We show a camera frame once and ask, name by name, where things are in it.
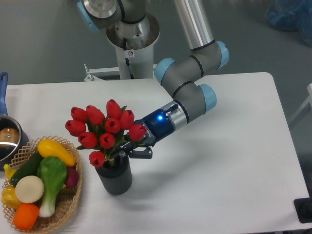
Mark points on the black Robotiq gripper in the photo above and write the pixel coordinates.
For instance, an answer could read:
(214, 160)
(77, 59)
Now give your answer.
(158, 126)

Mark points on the red tulip bouquet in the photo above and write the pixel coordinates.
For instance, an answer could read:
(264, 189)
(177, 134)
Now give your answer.
(104, 132)

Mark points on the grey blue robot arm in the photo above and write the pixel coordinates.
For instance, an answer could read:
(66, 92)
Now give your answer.
(190, 101)

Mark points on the dark grey ribbed vase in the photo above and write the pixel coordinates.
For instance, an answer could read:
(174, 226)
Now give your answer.
(117, 180)

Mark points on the red radish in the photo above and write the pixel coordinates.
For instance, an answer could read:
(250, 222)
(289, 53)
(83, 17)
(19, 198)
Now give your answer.
(72, 177)

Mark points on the woven wicker basket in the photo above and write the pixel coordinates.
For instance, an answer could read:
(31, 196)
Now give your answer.
(67, 200)

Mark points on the green bok choy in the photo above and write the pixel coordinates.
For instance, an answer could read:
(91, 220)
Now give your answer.
(52, 171)

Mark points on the yellow squash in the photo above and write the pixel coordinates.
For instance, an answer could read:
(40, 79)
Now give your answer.
(49, 147)

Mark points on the dark green cucumber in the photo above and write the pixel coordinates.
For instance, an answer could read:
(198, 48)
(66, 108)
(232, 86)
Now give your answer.
(29, 168)

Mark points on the white round radish slice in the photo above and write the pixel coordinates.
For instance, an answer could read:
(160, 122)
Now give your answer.
(29, 189)

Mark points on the orange fruit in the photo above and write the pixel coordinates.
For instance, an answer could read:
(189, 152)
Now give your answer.
(26, 216)

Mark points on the yellow banana tip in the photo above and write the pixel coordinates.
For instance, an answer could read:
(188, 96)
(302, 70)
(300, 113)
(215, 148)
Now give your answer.
(9, 172)

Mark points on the yellow bell pepper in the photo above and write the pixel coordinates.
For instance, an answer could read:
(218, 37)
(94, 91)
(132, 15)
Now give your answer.
(9, 198)

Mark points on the black device at table edge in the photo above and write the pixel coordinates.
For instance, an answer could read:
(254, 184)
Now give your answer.
(303, 207)

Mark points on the blue plastic bag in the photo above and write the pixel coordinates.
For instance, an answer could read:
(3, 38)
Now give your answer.
(291, 15)

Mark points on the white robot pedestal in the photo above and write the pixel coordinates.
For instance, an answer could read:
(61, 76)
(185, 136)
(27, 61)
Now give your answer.
(134, 45)

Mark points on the blue handled saucepan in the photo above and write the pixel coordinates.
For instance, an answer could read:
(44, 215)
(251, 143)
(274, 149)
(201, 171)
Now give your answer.
(12, 136)

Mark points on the white furniture frame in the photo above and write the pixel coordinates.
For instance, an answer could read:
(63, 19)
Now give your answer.
(303, 109)

